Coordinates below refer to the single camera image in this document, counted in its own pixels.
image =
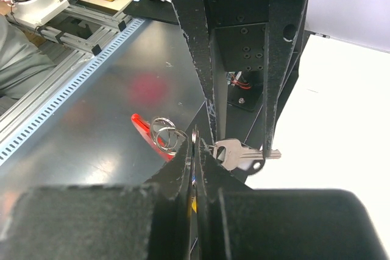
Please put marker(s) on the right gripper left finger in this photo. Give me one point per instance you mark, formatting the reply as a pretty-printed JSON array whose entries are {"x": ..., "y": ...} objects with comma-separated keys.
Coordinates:
[{"x": 148, "y": 221}]

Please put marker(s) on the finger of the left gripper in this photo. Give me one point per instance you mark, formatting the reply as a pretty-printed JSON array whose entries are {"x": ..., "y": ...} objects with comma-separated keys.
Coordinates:
[
  {"x": 194, "y": 20},
  {"x": 285, "y": 18}
]

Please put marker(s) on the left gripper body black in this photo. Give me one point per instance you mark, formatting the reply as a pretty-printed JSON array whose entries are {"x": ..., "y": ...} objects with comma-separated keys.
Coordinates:
[{"x": 237, "y": 13}]

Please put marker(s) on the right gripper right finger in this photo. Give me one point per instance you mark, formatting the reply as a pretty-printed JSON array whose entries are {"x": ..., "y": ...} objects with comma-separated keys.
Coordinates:
[{"x": 237, "y": 222}]

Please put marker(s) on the yellow key tag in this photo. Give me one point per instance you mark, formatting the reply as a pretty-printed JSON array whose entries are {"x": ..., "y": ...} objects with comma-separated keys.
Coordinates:
[{"x": 194, "y": 204}]

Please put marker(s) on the silver metal key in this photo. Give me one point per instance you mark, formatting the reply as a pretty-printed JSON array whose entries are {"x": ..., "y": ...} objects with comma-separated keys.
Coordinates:
[{"x": 232, "y": 154}]

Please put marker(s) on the metal key holder red handle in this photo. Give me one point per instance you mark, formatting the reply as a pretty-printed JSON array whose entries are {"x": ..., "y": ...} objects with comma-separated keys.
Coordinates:
[{"x": 161, "y": 134}]

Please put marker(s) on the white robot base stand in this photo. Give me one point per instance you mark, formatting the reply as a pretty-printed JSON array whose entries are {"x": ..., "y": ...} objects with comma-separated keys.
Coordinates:
[{"x": 35, "y": 13}]

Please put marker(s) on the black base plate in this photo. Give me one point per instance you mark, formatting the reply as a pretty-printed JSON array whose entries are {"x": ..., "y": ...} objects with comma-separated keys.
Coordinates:
[{"x": 245, "y": 88}]

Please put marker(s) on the left white cable duct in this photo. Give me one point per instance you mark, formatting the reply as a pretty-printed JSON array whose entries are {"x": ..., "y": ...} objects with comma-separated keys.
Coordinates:
[{"x": 31, "y": 112}]

